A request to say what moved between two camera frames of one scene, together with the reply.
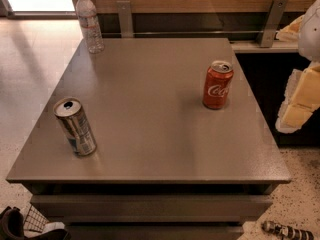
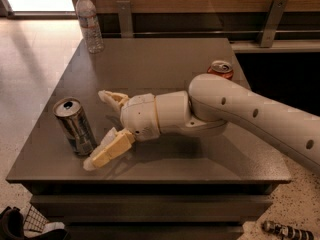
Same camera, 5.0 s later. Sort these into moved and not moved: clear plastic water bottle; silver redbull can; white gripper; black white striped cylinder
Moved: white gripper
Not moved: black white striped cylinder; clear plastic water bottle; silver redbull can
